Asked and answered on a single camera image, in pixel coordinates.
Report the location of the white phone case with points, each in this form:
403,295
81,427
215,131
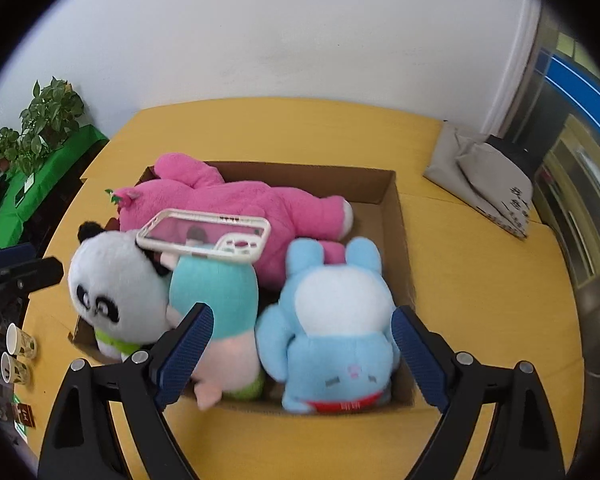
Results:
238,239

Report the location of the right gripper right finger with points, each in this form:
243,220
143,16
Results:
522,442

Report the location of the potted green plant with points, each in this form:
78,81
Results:
51,117

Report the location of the paper cup lower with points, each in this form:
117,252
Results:
13,371

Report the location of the paper cup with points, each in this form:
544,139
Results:
19,343
13,371

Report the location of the paper cup upper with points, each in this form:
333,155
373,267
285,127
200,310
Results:
19,343

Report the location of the panda plush toy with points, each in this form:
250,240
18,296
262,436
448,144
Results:
118,288

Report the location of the green cloth covered table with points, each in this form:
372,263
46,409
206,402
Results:
33,217

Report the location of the blue banner sign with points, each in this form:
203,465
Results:
579,90

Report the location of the pink bear plush toy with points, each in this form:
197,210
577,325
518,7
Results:
185,183

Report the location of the grey cloth bag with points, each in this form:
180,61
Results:
490,174

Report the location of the teal pink pig plush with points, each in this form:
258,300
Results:
230,365

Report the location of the blue rabbit plush toy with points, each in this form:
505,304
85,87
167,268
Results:
328,339

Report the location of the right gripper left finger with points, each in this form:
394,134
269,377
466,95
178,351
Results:
80,441

